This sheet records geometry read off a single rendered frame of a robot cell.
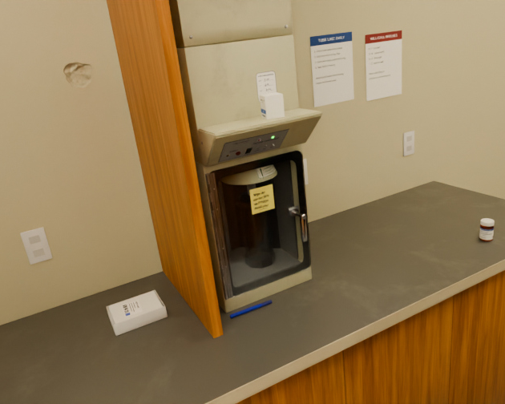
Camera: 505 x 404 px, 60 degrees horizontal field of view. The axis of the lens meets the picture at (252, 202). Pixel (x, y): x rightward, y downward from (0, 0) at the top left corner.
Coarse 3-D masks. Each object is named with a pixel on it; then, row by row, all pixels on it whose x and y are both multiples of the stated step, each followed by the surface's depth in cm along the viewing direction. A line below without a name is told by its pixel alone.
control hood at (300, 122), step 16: (288, 112) 122; (304, 112) 119; (320, 112) 118; (208, 128) 112; (224, 128) 110; (240, 128) 108; (256, 128) 110; (272, 128) 113; (288, 128) 116; (304, 128) 120; (208, 144) 110; (288, 144) 125; (208, 160) 113
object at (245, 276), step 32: (256, 160) 124; (288, 160) 129; (224, 192) 122; (288, 192) 132; (224, 224) 124; (256, 224) 129; (288, 224) 135; (256, 256) 132; (288, 256) 138; (256, 288) 135
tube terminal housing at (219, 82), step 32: (192, 64) 109; (224, 64) 113; (256, 64) 118; (288, 64) 122; (192, 96) 112; (224, 96) 116; (256, 96) 120; (288, 96) 125; (192, 128) 117; (288, 288) 143
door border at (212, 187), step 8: (208, 176) 118; (208, 184) 118; (208, 192) 119; (216, 192) 120; (216, 200) 121; (216, 208) 122; (216, 216) 122; (216, 224) 123; (216, 240) 124; (224, 248) 126; (224, 256) 127; (224, 264) 128; (224, 272) 128; (224, 280) 129; (224, 288) 129; (232, 296) 132
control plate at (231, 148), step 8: (256, 136) 113; (264, 136) 114; (280, 136) 118; (224, 144) 109; (232, 144) 111; (240, 144) 113; (248, 144) 115; (256, 144) 116; (264, 144) 118; (280, 144) 122; (224, 152) 113; (232, 152) 115; (240, 152) 117; (256, 152) 120; (224, 160) 117
